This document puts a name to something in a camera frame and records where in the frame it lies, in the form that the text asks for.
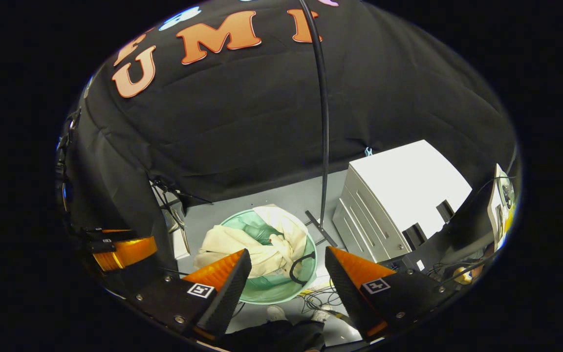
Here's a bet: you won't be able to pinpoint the green laundry hamper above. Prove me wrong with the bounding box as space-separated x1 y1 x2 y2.
218 208 319 305

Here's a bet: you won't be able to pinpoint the white cabinet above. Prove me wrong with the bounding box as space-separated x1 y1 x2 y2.
333 140 473 264

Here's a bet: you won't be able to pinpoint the black floor cables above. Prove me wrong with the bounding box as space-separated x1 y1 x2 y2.
299 286 358 318

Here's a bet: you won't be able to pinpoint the round golden object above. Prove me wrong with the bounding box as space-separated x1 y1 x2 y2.
453 265 483 285

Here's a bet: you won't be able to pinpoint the person's dark trousers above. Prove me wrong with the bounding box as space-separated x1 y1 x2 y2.
220 320 327 352

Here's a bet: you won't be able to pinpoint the white printed board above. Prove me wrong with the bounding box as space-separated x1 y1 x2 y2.
487 164 518 251

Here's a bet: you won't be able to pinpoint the cream jacket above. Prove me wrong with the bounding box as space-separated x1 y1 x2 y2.
194 204 309 279

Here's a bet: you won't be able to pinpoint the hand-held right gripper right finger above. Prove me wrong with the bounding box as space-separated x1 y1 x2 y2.
325 246 463 343

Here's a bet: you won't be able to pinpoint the black clothes rack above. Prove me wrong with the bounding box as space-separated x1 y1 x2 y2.
299 0 339 248

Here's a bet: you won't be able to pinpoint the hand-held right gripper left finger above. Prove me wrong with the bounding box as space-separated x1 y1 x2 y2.
132 248 253 342

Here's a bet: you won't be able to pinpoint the black backdrop cloth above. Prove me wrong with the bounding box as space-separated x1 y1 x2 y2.
57 0 517 255

